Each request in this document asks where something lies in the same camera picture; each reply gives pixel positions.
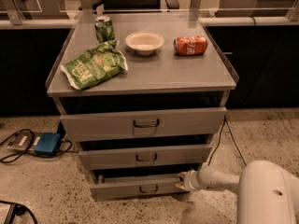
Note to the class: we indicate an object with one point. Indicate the black object bottom left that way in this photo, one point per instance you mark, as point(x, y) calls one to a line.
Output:
point(17, 209)

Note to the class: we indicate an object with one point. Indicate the grey middle drawer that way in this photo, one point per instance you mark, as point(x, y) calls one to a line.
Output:
point(143, 157)

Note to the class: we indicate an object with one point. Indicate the blue electronic box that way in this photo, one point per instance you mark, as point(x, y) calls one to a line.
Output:
point(47, 144)

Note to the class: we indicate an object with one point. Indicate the green chip bag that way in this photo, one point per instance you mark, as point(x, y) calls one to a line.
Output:
point(95, 66)

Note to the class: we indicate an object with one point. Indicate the grey drawer cabinet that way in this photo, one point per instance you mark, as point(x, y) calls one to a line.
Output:
point(160, 81)

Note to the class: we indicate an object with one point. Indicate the white bowl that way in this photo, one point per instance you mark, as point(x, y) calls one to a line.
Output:
point(144, 42)

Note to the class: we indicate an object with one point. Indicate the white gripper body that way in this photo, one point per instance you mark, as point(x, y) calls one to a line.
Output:
point(192, 180)

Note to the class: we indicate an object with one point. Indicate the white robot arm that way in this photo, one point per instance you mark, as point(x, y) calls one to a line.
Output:
point(266, 193)

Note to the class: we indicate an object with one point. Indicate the grey flat device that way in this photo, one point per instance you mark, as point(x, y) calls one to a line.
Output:
point(24, 142)

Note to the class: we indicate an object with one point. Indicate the grey top drawer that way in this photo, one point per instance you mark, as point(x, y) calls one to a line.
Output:
point(137, 124)

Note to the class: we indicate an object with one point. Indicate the green soda can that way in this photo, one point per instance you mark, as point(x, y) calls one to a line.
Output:
point(104, 29)

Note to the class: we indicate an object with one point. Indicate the grey bottom drawer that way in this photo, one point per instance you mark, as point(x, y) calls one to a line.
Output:
point(107, 186)

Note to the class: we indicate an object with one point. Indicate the orange soda can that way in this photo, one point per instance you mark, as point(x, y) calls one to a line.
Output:
point(190, 45)

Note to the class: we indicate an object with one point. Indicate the grey drawer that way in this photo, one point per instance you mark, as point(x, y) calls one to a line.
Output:
point(137, 124)
point(143, 157)
point(107, 186)

